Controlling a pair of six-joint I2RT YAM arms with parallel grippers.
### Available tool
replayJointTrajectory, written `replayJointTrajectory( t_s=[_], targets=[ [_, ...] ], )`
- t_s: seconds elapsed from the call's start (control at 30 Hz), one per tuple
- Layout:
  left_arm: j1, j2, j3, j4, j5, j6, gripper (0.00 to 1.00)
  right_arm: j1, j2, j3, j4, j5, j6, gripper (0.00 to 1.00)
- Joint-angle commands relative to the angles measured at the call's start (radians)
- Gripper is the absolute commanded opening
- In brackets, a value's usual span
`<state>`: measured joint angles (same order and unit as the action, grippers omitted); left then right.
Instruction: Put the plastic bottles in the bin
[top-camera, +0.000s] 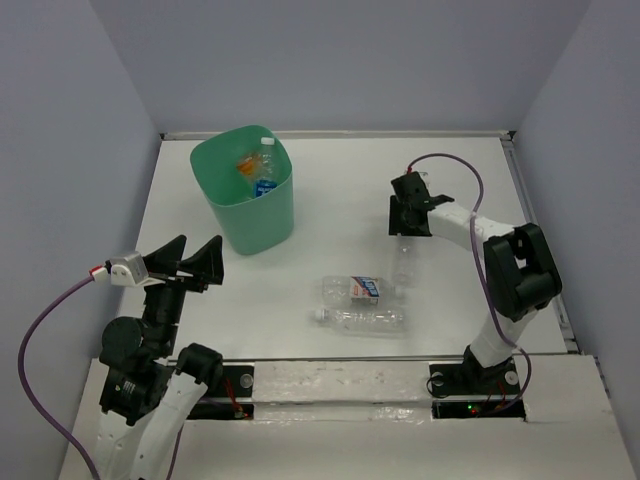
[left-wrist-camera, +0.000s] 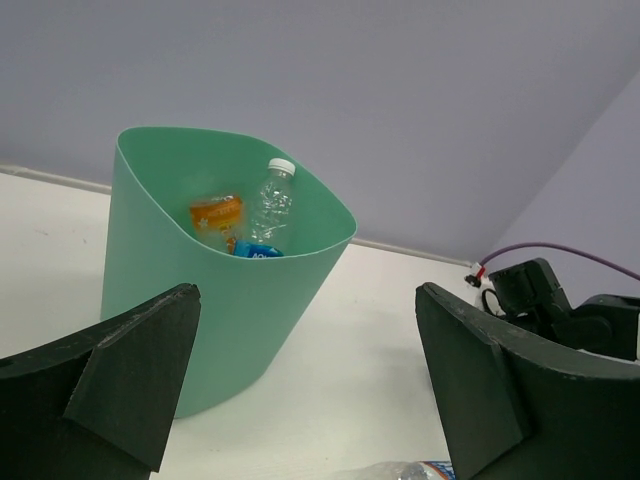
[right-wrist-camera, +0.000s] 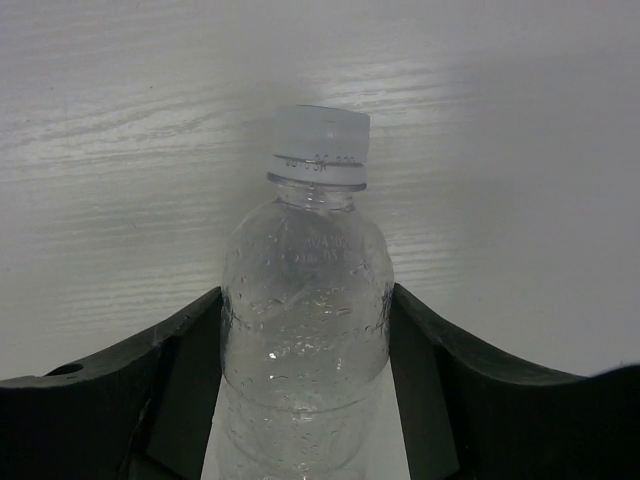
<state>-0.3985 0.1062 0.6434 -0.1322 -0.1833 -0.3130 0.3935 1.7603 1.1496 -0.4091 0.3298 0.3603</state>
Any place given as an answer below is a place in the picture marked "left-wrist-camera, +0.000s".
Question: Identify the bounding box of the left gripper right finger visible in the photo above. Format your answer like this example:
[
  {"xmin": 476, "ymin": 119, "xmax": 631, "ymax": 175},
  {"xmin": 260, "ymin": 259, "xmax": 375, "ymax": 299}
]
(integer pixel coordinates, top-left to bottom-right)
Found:
[{"xmin": 415, "ymin": 283, "xmax": 639, "ymax": 479}]

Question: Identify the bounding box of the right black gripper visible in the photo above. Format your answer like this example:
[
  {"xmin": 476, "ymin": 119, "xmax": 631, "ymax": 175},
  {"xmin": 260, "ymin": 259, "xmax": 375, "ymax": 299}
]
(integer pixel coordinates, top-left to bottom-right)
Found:
[{"xmin": 489, "ymin": 258, "xmax": 639, "ymax": 360}]

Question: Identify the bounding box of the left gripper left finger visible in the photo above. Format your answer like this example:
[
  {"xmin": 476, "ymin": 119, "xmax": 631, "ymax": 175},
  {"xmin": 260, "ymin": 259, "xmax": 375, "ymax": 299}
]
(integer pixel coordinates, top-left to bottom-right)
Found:
[{"xmin": 1, "ymin": 283, "xmax": 201, "ymax": 479}]

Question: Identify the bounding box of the square bottle blue-orange label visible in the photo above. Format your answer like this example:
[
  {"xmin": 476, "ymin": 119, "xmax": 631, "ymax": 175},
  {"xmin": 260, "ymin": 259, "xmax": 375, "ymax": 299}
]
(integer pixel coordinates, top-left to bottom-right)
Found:
[{"xmin": 336, "ymin": 461, "xmax": 457, "ymax": 480}]

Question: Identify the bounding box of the blue label clear bottle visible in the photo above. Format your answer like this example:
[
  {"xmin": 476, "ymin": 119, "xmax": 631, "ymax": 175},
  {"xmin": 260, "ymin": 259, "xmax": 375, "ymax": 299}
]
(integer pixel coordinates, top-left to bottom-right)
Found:
[{"xmin": 233, "ymin": 240, "xmax": 284, "ymax": 259}]

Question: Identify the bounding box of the orange label plastic bottle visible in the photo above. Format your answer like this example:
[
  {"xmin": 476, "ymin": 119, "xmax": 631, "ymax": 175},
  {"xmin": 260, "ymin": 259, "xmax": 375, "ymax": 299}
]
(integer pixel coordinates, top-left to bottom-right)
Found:
[{"xmin": 189, "ymin": 194, "xmax": 244, "ymax": 254}]

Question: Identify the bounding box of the clear bottle white cap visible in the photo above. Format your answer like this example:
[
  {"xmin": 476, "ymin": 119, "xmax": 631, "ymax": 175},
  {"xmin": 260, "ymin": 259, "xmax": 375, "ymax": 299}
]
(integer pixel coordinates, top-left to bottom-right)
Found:
[{"xmin": 248, "ymin": 158, "xmax": 296, "ymax": 251}]

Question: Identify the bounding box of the green plastic bin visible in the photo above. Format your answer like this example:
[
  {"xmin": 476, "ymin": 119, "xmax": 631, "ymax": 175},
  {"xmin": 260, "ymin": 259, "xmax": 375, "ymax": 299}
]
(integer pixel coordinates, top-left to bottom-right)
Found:
[{"xmin": 101, "ymin": 126, "xmax": 357, "ymax": 418}]

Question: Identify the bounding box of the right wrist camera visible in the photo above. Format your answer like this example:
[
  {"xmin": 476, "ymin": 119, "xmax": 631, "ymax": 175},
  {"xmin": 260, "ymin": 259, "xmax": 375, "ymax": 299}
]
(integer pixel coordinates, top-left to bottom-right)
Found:
[{"xmin": 464, "ymin": 262, "xmax": 494, "ymax": 310}]

